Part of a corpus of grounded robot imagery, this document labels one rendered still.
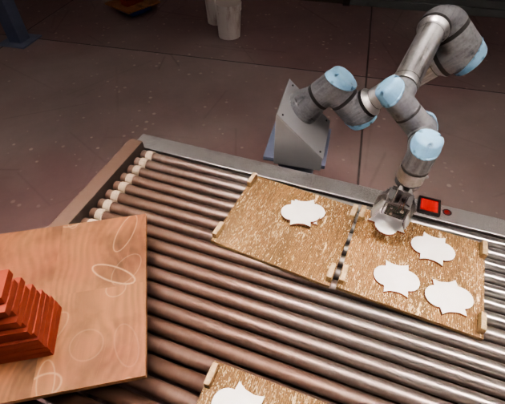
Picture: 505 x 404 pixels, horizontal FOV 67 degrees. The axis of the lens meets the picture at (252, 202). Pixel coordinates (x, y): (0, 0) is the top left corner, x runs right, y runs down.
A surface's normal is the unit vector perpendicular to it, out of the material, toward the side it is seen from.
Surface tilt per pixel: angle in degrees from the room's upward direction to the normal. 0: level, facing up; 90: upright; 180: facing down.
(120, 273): 0
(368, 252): 0
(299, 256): 0
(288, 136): 90
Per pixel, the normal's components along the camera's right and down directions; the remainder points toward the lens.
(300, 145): -0.24, 0.71
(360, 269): 0.00, -0.68
